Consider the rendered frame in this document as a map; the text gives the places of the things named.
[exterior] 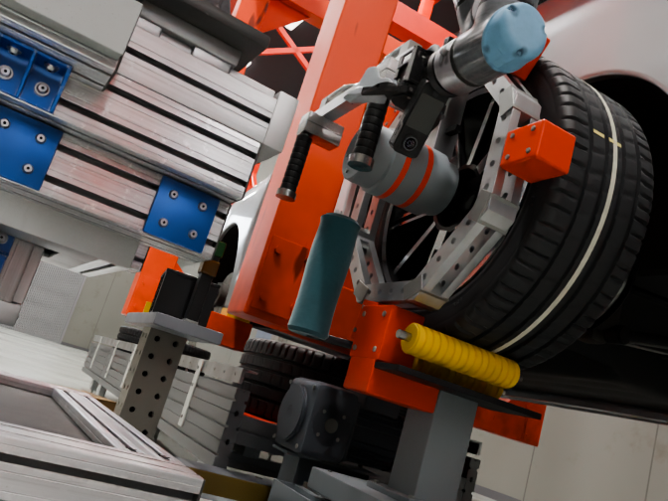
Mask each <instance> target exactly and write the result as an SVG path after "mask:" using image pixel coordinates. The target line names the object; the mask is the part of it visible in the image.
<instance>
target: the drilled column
mask: <svg viewBox="0 0 668 501"><path fill-rule="evenodd" d="M186 342H187V338H184V337H180V336H177V335H174V334H171V333H168V332H165V331H162V330H159V329H155V328H152V327H144V328H143V331H142V334H141V336H140V339H139V342H138V345H137V348H136V350H135V353H134V356H133V359H132V361H131V364H130V367H129V370H128V372H127V375H126V378H125V381H124V384H123V386H122V389H121V392H120V395H119V397H118V400H117V403H116V406H115V408H114V411H113V412H114V413H115V414H116V415H118V416H119V417H121V418H122V419H124V420H125V421H126V422H128V423H129V424H130V425H132V426H133V427H135V428H136V429H137V430H139V431H140V432H141V433H143V434H144V435H145V436H147V437H148V438H149V439H151V440H152V439H153V437H154V434H155V431H156V428H157V425H158V422H159V420H160V417H161V414H162V411H163V408H164V406H165V403H166V400H167V397H168V394H169V391H170V388H171V385H172V382H173V379H174V377H175V374H176V371H177V368H178V365H179V362H180V359H181V356H182V353H183V350H184V347H185V345H186Z"/></svg>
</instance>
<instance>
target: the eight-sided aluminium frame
mask: <svg viewBox="0 0 668 501"><path fill-rule="evenodd" d="M485 87H486V88H487V89H488V91H489V92H490V93H491V95H492V96H493V98H494V99H495V100H496V102H497V103H498V104H499V113H498V117H497V121H496V125H495V129H494V133H493V137H492V141H491V145H490V149H489V153H488V157H487V161H486V165H485V169H484V173H483V176H482V180H481V184H480V188H479V192H478V196H477V199H476V201H475V203H474V205H473V207H472V209H471V210H470V211H469V213H468V214H467V215H466V216H465V218H464V219H463V220H462V221H461V223H460V224H459V225H458V226H457V228H456V229H455V230H454V231H453V232H452V234H451V235H450V236H449V237H448V239H447V240H446V241H445V242H444V244H443V245H442V246H441V247H440V249H439V250H438V251H437V252H436V254H435V255H434V256H433V257H432V259H431V260H430V261H429V262H428V263H427V265H426V266H425V267H424V268H423V270H422V271H421V272H420V273H419V275H418V276H417V277H416V278H415V279H414V280H409V281H397V282H386V283H385V281H384V277H383V274H382V270H381V266H380V263H379V259H378V255H377V251H376V248H375V236H376V233H377V229H378V226H379V222H380V219H381V216H382V213H383V209H384V206H385V202H386V201H384V200H382V199H379V198H377V197H375V196H373V199H372V202H371V206H370V209H369V212H368V216H367V219H366V223H365V226H364V228H362V226H363V222H364V219H365V216H366V212H367V209H368V205H369V202H370V199H371V194H369V193H367V192H365V191H363V190H362V188H361V186H360V189H359V192H358V195H357V199H356V202H355V205H354V209H353V212H352V215H351V218H352V219H354V220H355V221H356V222H357V223H358V224H359V226H360V227H361V229H360V231H359V233H358V236H357V239H356V243H355V247H354V251H353V255H352V259H351V263H350V266H349V268H350V273H351V278H352V282H353V287H354V293H353V294H354V295H355V297H356V301H357V302H358V303H361V304H363V302H364V299H367V300H370V301H375V302H380V303H383V304H385V305H396V306H399V307H401V308H403V309H405V310H427V311H433V310H439V309H440V307H441V306H442V305H443V304H444V303H446V302H448V301H449V297H450V296H451V295H452V293H453V292H454V291H455V290H456V289H457V288H458V286H459V285H460V284H461V283H462V282H463V281H464V279H465V278H466V277H467V276H468V275H469V274H470V272H471V271H472V270H473V269H474V268H475V267H476V266H477V265H478V264H479V263H480V262H481V261H482V260H483V258H484V257H485V256H486V255H487V254H488V253H489V251H490V250H491V249H492V248H493V247H494V246H495V244H496V243H497V242H498V241H499V240H500V239H501V237H502V236H503V235H504V236H506V234H507V232H508V230H509V228H510V227H511V226H512V225H513V223H514V222H515V218H516V215H517V213H518V211H519V209H520V207H519V206H518V205H519V201H520V197H521V193H522V188H523V184H524V180H523V179H521V178H519V177H517V176H515V175H513V174H512V173H510V172H508V171H506V170H504V169H502V168H501V167H500V163H501V159H502V155H503V151H504V146H505V142H506V138H507V134H508V132H509V131H512V130H515V129H517V128H520V127H523V126H525V125H528V124H531V123H534V122H536V121H539V120H540V112H541V108H542V107H541V106H540V105H539V104H538V100H537V99H535V98H533V97H532V96H531V94H530V93H529V92H528V91H527V90H526V88H525V87H524V86H523V85H522V84H521V83H520V81H519V80H518V79H517V78H516V77H514V76H513V75H511V74H506V75H504V76H502V77H500V78H498V79H496V80H494V81H492V82H490V83H487V84H485Z"/></svg>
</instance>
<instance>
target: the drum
mask: <svg viewBox="0 0 668 501"><path fill-rule="evenodd" d="M394 131H395V129H394V128H390V129H389V128H387V127H385V126H383V127H382V130H381V134H380V137H379V140H378V144H377V145H376V146H377V147H376V151H375V153H374V157H373V159H374V161H375V162H374V166H373V169H372V171H371V172H361V171H358V170H355V169H353V168H351V167H350V166H348V164H347V162H348V159H349V155H350V154H351V153H353V150H354V148H355V144H356V141H357V137H358V134H359V132H360V129H359V130H358V131H357V132H356V134H355V135H354V137H353V139H352V140H351V142H350V144H349V146H348V148H347V151H346V153H345V156H344V160H343V166H342V173H343V176H344V178H345V179H346V180H348V181H350V182H352V183H354V184H356V185H359V186H361V188H362V190H363V191H365V192H367V193H369V194H371V195H373V196H375V197H377V198H379V199H382V200H384V201H386V202H388V203H391V204H393V205H394V206H397V207H399V208H401V209H404V210H406V211H408V212H410V213H412V214H414V215H421V214H426V215H428V216H435V215H437V214H439V213H441V212H442V211H443V210H444V209H445V208H446V207H447V206H448V204H449V203H450V202H451V200H452V198H453V196H454V194H455V192H456V189H457V186H458V181H459V173H458V170H457V168H456V166H455V165H454V164H452V163H450V162H449V160H448V157H447V156H446V155H445V154H443V153H441V152H439V151H437V150H435V149H433V148H431V147H429V146H428V145H426V144H425V145H424V146H423V147H422V149H421V151H420V153H419V155H418V157H417V158H409V157H407V156H405V155H403V154H400V153H398V152H396V151H395V150H394V149H393V148H392V147H391V146H390V144H389V141H390V139H391V137H392V135H393V133H394Z"/></svg>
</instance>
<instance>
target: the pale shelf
mask: <svg viewBox="0 0 668 501"><path fill-rule="evenodd" d="M124 322H125V323H128V324H131V325H135V326H138V327H141V328H144V327H152V328H155V329H159V330H162V331H165V332H168V333H171V334H174V335H177V336H180V337H184V338H187V341H193V342H200V343H207V344H214V345H221V342H222V339H223V336H224V334H223V333H221V332H218V331H215V330H212V329H209V328H206V327H203V326H200V325H197V324H194V323H191V322H188V321H185V320H182V319H179V318H176V317H172V316H169V315H166V314H163V313H160V312H129V313H127V315H126V318H125V321H124Z"/></svg>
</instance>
